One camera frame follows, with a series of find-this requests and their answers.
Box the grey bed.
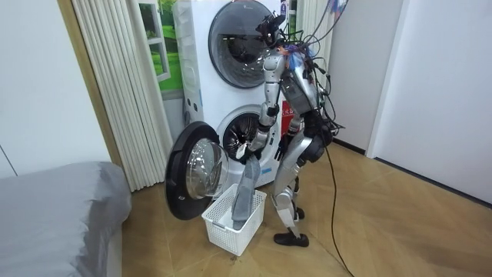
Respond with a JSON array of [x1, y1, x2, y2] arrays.
[[0, 161, 132, 277]]

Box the black floor cable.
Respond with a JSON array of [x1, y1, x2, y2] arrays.
[[322, 144, 357, 277]]

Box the robot body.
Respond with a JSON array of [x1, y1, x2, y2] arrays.
[[255, 11, 345, 165]]

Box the round black washing machine door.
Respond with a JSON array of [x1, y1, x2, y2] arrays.
[[165, 121, 231, 221]]

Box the white plastic laundry basket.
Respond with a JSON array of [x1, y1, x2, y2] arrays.
[[201, 183, 268, 257]]

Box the cable bundle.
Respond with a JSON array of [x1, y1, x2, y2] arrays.
[[299, 0, 351, 51]]

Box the robot legs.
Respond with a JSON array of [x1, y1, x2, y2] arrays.
[[271, 132, 314, 248]]

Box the white pleated curtain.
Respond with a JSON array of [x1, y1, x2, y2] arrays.
[[295, 0, 335, 89]]

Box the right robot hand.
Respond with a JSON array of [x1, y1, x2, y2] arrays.
[[274, 132, 295, 162]]

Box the red paper label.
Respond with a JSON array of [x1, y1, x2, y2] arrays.
[[281, 100, 304, 135]]

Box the grey cloth garment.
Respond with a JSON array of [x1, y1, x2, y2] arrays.
[[230, 155, 262, 231]]

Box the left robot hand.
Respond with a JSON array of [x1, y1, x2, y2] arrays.
[[234, 140, 263, 165]]

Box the beige pleated curtain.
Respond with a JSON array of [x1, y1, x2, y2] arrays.
[[71, 0, 174, 192]]

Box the white stacked washing machines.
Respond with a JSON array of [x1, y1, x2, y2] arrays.
[[172, 0, 304, 189]]

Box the window scenery wall poster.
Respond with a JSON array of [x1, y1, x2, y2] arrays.
[[138, 0, 185, 102]]

